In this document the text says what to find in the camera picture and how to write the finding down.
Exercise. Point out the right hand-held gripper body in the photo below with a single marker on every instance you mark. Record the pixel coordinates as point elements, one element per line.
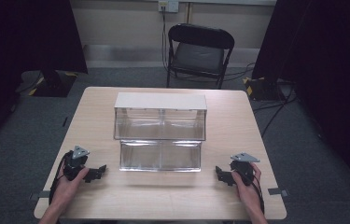
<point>244,169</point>

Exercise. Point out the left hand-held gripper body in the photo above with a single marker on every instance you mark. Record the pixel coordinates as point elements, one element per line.
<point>75,161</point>

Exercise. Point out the person's right hand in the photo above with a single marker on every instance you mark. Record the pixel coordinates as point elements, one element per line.
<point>247,191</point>

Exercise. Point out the person's left hand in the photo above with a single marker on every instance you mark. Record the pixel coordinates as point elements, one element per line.
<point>67,188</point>

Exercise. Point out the grey tape strip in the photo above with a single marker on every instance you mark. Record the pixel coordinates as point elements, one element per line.
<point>277,191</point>
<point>40,195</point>

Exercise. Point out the small black object on floor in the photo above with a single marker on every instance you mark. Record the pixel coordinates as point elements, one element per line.
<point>65,121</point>

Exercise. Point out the clear acrylic drawer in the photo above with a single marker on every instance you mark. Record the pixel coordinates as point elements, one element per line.
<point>160,155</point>

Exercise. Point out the clear acrylic box white lid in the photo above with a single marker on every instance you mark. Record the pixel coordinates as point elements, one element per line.
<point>160,119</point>

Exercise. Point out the black stand base yellow stripes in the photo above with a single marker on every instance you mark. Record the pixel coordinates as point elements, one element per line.
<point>264,88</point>

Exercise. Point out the black folding chair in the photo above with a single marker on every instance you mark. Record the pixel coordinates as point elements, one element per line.
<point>199,56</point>

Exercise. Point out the black curtain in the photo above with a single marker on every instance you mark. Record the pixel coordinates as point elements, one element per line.
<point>14,46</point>
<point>328,62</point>

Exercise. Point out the white wall outlet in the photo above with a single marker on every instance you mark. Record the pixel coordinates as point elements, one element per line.
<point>168,5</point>

